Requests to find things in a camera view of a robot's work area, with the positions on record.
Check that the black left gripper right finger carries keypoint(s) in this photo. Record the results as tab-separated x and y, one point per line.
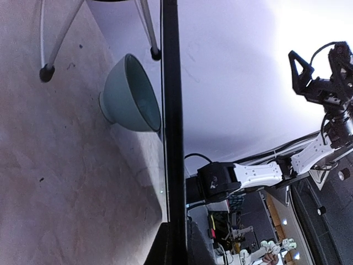
198	251

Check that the white whiteboard with black frame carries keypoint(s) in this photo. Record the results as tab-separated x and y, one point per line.
173	132

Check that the clear glass bowl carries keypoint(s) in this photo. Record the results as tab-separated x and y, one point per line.
128	98

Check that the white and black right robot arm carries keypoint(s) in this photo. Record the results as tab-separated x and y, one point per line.
216	181

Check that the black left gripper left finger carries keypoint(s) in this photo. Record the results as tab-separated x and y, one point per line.
159	253

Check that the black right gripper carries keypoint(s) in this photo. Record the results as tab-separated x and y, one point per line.
328	94

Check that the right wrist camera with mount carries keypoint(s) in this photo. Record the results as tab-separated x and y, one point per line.
340	60

